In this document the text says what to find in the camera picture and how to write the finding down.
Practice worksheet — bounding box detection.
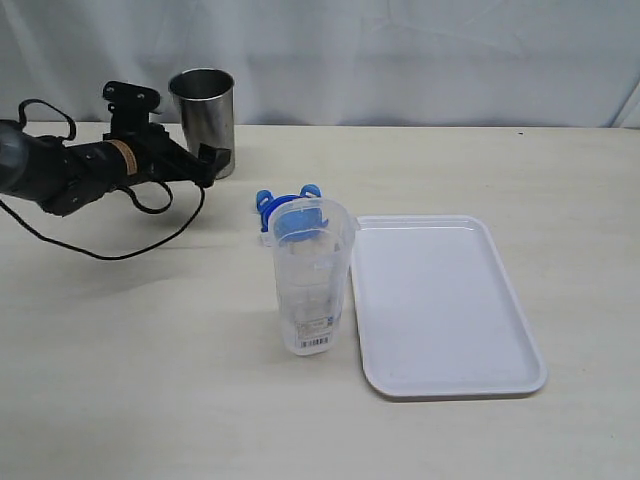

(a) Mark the clear plastic container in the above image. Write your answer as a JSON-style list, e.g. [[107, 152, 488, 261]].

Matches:
[[266, 197, 357, 356]]

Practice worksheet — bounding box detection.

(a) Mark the blue container lid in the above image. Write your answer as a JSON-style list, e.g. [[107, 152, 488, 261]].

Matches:
[[256, 184, 329, 244]]

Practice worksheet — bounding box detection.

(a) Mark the white backdrop curtain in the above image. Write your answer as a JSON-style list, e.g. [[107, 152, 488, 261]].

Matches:
[[1, 1, 639, 128]]

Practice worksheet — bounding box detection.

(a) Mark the stainless steel cup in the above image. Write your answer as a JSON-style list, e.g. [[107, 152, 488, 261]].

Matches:
[[168, 68, 235, 179]]

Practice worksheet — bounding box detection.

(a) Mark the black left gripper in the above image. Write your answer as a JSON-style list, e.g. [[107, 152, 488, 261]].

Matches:
[[102, 81, 232, 188]]

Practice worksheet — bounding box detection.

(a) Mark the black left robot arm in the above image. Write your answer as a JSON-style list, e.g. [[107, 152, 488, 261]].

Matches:
[[1, 81, 231, 216]]

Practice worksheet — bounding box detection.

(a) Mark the white plastic tray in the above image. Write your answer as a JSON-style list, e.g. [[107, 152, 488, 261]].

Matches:
[[351, 215, 548, 401]]

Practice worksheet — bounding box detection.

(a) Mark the black cable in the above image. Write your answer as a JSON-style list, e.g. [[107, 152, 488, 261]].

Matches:
[[0, 98, 207, 261]]

